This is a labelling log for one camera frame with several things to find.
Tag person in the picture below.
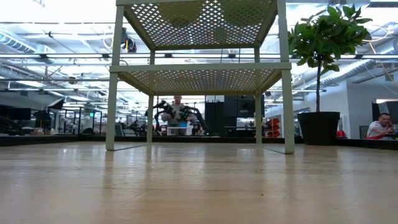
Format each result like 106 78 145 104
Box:
161 95 196 136
366 112 396 140

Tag small white table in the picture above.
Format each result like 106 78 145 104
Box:
167 126 194 136

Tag black background robot arms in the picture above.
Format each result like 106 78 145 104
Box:
144 99 210 137

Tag black equipment cabinet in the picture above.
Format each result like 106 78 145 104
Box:
204 95 266 138

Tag pale green metal shelf rack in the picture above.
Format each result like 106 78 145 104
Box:
104 0 295 155

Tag red storage bins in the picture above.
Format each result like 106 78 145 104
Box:
265 117 282 139

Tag small round dark object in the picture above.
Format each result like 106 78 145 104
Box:
212 26 231 43

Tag green tree in black pot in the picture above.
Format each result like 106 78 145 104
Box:
287 3 373 146

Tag black softbox light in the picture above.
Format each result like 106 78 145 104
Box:
46 98 65 110

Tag black display screen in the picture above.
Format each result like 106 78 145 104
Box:
0 105 32 122

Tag black hanging camera device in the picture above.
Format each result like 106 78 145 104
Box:
120 27 137 54

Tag black frame workstation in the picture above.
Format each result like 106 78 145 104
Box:
57 107 103 135

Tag black aluminium table frame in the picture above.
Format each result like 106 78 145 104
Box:
0 134 398 151

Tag grey overhead rail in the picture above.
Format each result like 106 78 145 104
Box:
0 52 398 60

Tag silver ventilation duct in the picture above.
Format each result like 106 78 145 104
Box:
295 58 382 91
0 29 57 55

